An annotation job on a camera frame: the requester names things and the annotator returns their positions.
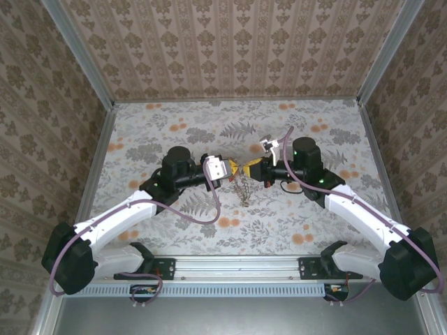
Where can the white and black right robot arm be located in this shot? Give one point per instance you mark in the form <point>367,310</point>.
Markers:
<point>363,216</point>

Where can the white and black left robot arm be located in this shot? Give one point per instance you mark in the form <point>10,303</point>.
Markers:
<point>115,223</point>

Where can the aluminium table edge strip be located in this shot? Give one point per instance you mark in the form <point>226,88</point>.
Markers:
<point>96,174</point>
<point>384,167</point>

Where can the grey metal sheet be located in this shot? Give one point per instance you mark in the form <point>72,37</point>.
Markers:
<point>237,317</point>

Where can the aluminium mounting rail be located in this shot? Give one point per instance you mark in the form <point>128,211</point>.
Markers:
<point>237,267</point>

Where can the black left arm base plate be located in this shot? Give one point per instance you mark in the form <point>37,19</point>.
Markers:
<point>167,268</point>

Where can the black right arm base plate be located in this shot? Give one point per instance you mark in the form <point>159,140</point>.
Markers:
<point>307,268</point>

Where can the aluminium corner post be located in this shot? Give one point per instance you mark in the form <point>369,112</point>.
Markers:
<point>80,56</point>
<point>380,52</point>

